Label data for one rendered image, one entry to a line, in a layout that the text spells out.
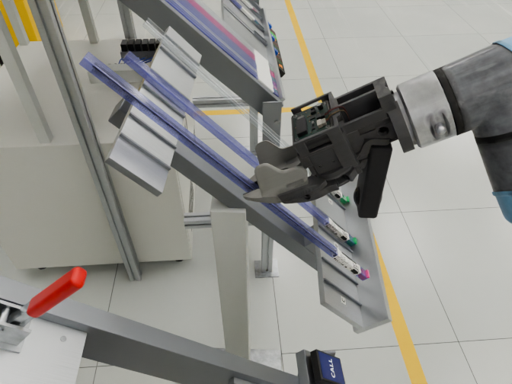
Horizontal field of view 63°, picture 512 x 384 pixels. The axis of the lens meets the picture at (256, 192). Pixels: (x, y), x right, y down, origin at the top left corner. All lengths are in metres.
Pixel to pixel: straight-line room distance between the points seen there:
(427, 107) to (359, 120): 0.07
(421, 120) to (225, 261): 0.47
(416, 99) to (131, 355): 0.39
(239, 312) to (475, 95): 0.67
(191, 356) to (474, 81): 0.40
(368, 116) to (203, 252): 1.31
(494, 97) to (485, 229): 1.57
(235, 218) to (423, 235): 1.27
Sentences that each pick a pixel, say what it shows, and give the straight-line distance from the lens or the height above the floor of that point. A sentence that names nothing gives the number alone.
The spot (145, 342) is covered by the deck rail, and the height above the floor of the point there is 0.94.
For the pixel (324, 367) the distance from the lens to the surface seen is 0.58.
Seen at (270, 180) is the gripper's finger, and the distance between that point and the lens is 0.50.
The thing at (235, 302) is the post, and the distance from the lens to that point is 0.91.
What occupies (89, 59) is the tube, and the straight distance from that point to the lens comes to 0.47.
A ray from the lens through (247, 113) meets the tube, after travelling 0.72.
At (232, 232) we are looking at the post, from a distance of 0.73.
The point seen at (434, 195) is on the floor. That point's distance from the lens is 2.08.
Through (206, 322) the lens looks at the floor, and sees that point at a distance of 1.53.
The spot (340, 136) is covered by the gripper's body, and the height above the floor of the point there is 1.07.
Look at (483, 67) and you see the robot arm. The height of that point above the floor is 1.14.
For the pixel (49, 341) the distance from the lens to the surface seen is 0.42.
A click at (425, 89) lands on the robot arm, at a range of 0.47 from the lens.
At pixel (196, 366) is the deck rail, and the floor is 0.88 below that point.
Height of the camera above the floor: 1.33
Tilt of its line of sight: 44 degrees down
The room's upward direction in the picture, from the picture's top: straight up
